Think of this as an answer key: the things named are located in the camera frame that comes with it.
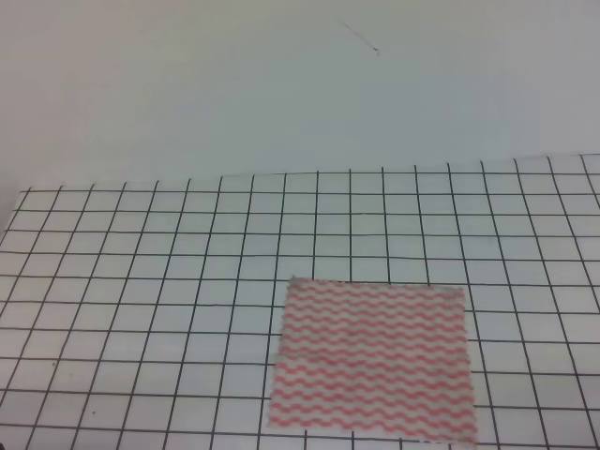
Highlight pink wavy striped towel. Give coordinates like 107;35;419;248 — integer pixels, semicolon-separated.
268;277;477;446

